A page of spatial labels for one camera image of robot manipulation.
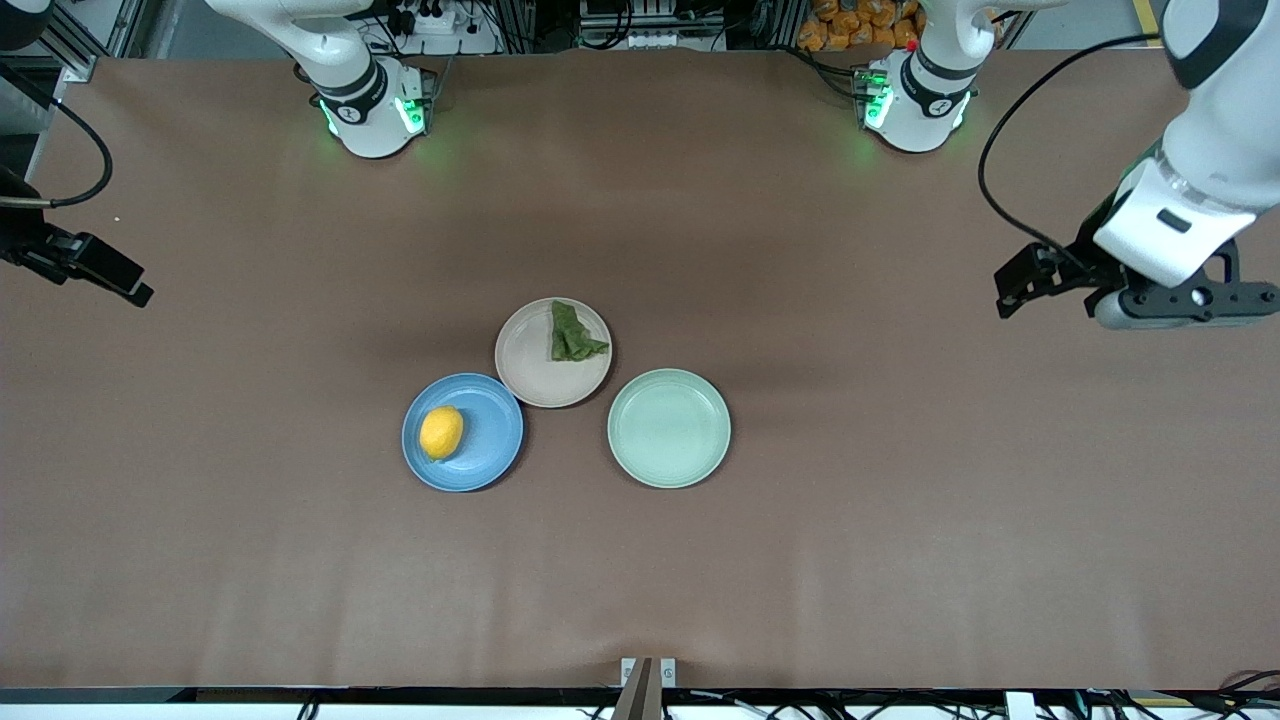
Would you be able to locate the yellow lemon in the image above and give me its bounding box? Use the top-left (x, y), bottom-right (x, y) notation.
top-left (419, 404), bottom-right (465, 462)

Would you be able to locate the green lettuce leaf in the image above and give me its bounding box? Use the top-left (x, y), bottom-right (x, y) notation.
top-left (550, 299), bottom-right (611, 363)

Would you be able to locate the bag of orange fruit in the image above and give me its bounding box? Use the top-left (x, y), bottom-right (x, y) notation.
top-left (797, 0), bottom-right (926, 51)

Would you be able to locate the pale green plate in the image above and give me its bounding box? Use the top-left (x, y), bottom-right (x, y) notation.
top-left (607, 368), bottom-right (732, 490)

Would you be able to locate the white power strip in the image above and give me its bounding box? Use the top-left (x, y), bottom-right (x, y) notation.
top-left (385, 5), bottom-right (471, 37)

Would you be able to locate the blue plate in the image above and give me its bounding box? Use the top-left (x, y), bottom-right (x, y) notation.
top-left (402, 373), bottom-right (525, 493)

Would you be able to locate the pale beige plate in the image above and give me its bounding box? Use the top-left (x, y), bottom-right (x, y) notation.
top-left (495, 297), bottom-right (614, 409)

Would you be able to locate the brown table cover sheet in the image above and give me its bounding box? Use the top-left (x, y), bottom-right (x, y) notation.
top-left (0, 48), bottom-right (1280, 691)

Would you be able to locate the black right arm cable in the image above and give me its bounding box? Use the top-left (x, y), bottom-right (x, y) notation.
top-left (0, 85), bottom-right (114, 209)

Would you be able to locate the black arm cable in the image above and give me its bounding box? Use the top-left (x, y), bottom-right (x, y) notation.
top-left (978, 33), bottom-right (1166, 263)
top-left (0, 85), bottom-right (114, 209)

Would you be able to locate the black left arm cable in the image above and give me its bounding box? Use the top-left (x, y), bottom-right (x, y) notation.
top-left (978, 33), bottom-right (1166, 263)

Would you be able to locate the metal rack with cables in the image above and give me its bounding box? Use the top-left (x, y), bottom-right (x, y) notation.
top-left (578, 0), bottom-right (728, 51)

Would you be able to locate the black cable bundle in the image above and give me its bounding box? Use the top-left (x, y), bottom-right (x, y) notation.
top-left (1180, 668), bottom-right (1280, 720)

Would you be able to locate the brown camera mount post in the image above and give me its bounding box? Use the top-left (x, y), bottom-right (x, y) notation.
top-left (612, 657), bottom-right (663, 720)

